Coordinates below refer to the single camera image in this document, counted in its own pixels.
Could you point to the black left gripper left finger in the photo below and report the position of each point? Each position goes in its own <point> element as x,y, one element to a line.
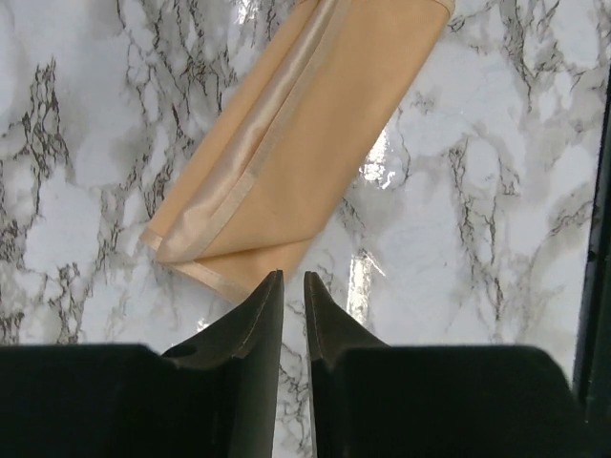
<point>228,378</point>

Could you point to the peach cloth napkin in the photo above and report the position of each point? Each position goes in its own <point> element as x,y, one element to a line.
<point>269,174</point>

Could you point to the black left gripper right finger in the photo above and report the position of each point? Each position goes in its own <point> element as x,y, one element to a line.
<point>330,331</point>

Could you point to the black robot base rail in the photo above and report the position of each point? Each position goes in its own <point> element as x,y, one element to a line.
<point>591,374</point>

